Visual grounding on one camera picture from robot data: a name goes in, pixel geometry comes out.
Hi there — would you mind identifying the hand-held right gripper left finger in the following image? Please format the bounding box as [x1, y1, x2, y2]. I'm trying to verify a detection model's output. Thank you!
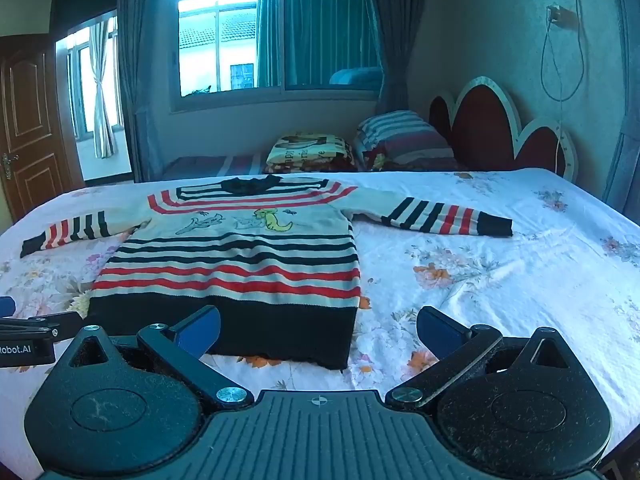
[67, 305, 253, 408]

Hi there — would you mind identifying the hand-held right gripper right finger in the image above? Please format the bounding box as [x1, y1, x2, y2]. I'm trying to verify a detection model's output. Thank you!
[385, 306, 573, 408]

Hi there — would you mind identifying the brown wooden door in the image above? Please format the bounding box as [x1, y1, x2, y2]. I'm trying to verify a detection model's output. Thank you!
[0, 35, 83, 223]

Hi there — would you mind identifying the striped pillow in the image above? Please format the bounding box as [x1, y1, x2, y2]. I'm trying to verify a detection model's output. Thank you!
[352, 110, 466, 172]

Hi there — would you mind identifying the red scalloped headboard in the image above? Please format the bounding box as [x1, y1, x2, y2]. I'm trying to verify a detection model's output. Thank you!
[427, 76, 580, 183]

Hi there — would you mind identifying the yellow patterned pillow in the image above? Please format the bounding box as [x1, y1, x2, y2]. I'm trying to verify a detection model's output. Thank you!
[265, 134, 358, 175]

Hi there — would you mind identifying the white sheer curtain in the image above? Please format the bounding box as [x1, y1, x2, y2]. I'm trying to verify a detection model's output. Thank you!
[89, 17, 118, 158]

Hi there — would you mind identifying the blue cloth bundle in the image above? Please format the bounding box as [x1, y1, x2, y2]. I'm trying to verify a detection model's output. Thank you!
[329, 66, 383, 88]

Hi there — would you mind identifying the grey curtain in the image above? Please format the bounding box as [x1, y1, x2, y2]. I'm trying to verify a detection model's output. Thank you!
[117, 0, 173, 183]
[365, 0, 431, 113]

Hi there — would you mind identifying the large sliding window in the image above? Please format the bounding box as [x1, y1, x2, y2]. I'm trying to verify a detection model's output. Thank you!
[170, 0, 386, 106]

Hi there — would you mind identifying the teal curtain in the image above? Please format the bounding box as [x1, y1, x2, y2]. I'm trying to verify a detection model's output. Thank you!
[256, 0, 381, 88]

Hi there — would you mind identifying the white cable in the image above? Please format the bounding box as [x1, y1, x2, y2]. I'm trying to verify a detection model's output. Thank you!
[542, 0, 587, 176]

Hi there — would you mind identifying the wall socket with charger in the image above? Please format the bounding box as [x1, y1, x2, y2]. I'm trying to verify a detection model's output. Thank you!
[546, 4, 576, 29]

